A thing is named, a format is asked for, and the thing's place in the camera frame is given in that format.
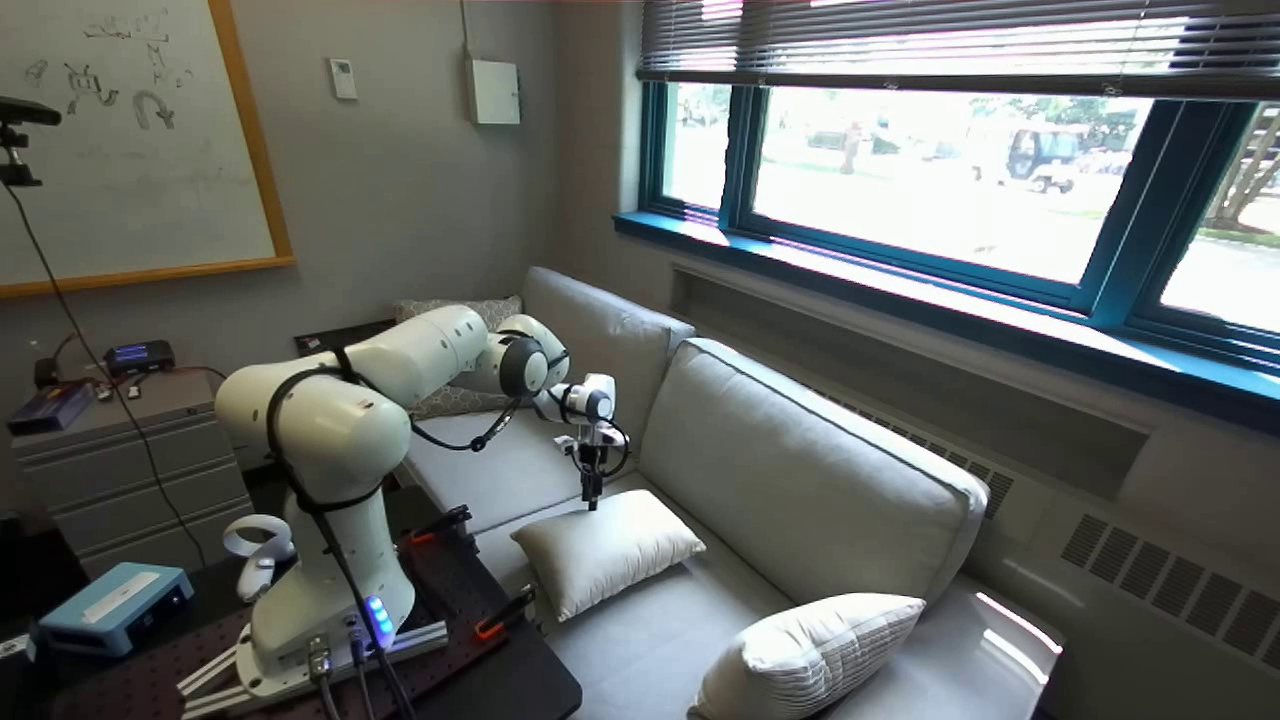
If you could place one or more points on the black camera on stand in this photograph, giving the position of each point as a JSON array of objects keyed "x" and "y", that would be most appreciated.
[{"x": 20, "y": 120}]

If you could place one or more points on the red black clamp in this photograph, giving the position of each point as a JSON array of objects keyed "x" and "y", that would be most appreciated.
[
  {"x": 433, "y": 527},
  {"x": 507, "y": 614}
]

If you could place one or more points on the blue flat book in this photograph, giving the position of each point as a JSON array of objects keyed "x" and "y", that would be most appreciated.
[{"x": 54, "y": 410}]

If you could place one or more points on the wide teal framed window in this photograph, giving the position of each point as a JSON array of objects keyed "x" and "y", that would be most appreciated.
[{"x": 933, "y": 184}]

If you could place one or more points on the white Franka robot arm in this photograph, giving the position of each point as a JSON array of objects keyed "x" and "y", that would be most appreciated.
[{"x": 333, "y": 426}]

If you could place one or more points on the white wall box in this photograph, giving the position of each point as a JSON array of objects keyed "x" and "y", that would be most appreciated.
[{"x": 494, "y": 91}]

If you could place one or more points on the black robot table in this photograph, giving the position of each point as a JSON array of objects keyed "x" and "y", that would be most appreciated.
[{"x": 494, "y": 664}]

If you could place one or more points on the small cream pleated pillow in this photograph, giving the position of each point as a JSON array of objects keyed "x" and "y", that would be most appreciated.
[
  {"x": 601, "y": 545},
  {"x": 815, "y": 652}
]

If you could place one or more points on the small black electronic device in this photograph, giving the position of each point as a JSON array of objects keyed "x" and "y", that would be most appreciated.
[{"x": 138, "y": 359}]

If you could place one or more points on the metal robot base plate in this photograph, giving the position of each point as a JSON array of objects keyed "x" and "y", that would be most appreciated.
[{"x": 243, "y": 674}]

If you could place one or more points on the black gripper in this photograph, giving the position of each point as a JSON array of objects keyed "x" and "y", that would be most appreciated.
[{"x": 601, "y": 457}]

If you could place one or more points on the wall vent grille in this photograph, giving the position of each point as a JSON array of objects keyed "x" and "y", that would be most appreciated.
[{"x": 1175, "y": 585}]

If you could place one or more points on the light grey fabric couch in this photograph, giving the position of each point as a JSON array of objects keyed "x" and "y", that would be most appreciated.
[{"x": 803, "y": 482}]

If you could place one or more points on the wood framed whiteboard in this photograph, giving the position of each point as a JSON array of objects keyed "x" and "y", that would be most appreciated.
[{"x": 122, "y": 133}]

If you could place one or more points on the grey window blinds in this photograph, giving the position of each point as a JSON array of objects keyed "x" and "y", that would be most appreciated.
[{"x": 933, "y": 41}]

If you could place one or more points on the white wall thermostat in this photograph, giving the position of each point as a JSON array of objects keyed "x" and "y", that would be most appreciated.
[{"x": 342, "y": 80}]

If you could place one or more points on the white mug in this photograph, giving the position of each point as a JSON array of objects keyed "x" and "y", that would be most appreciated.
[{"x": 258, "y": 549}]

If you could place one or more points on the black side table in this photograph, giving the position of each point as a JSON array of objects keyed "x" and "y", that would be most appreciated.
[{"x": 333, "y": 337}]

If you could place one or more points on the light grey drawer cabinet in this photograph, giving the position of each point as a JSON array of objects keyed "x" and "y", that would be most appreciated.
[{"x": 122, "y": 482}]

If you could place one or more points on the light blue box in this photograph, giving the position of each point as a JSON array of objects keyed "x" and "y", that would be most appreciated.
[{"x": 112, "y": 607}]

